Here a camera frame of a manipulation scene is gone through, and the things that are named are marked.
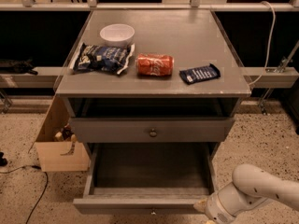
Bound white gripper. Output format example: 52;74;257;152
193;191;235;224

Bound grey drawer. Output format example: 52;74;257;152
74;143;217;215
69;118;235;143

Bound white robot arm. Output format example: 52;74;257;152
193;164;299;224

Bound grey wooden drawer cabinet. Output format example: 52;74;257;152
55;8;252;147

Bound grey top drawer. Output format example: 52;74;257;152
69;118;235;143

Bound dark blue snack bar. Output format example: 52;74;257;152
179;63;221;85

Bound red soda can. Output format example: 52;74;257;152
136;54;174;77

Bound items inside cardboard box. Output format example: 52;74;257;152
54;124;77;156

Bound cardboard box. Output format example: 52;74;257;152
35;96;90;172

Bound blue chip bag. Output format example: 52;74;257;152
73;44;135;76

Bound white bowl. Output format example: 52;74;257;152
100;23;135;48

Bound black object on ledge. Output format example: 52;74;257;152
0;59;38;75

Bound black floor cable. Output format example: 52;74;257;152
0;163;50;224

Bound white hanging cable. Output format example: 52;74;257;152
248;0;278;88

